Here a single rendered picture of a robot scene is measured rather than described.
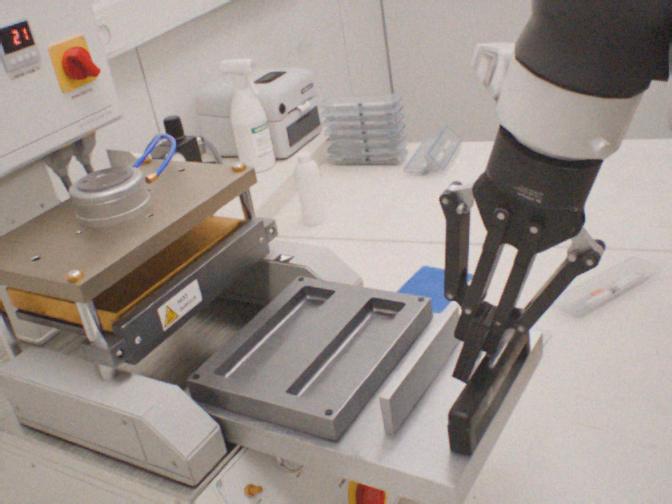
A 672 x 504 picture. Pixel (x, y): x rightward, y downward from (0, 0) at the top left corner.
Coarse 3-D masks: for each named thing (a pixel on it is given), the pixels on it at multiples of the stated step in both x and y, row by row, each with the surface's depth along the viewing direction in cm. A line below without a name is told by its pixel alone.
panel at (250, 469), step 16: (240, 464) 73; (256, 464) 75; (272, 464) 76; (224, 480) 71; (240, 480) 73; (256, 480) 74; (272, 480) 75; (288, 480) 77; (304, 480) 78; (320, 480) 80; (336, 480) 81; (224, 496) 71; (240, 496) 72; (256, 496) 74; (272, 496) 75; (288, 496) 76; (304, 496) 78; (320, 496) 79; (336, 496) 81; (352, 496) 82; (400, 496) 88
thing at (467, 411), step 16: (512, 336) 69; (528, 336) 71; (496, 352) 67; (512, 352) 68; (528, 352) 72; (480, 368) 65; (496, 368) 65; (480, 384) 63; (496, 384) 65; (464, 400) 62; (480, 400) 62; (448, 416) 61; (464, 416) 61; (480, 416) 62; (448, 432) 62; (464, 432) 61; (464, 448) 62
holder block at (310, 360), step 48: (288, 288) 85; (336, 288) 84; (240, 336) 78; (288, 336) 80; (336, 336) 76; (384, 336) 74; (192, 384) 73; (240, 384) 71; (288, 384) 70; (336, 384) 71; (336, 432) 65
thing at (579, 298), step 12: (624, 264) 121; (636, 264) 120; (648, 264) 120; (600, 276) 119; (612, 276) 118; (624, 276) 118; (636, 276) 117; (576, 288) 117; (588, 288) 116; (600, 288) 116; (612, 288) 115; (564, 300) 114; (576, 300) 114; (588, 300) 114; (600, 300) 113; (576, 312) 111
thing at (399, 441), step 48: (432, 336) 70; (384, 384) 72; (432, 384) 71; (240, 432) 71; (288, 432) 68; (384, 432) 66; (432, 432) 65; (480, 432) 64; (384, 480) 63; (432, 480) 60
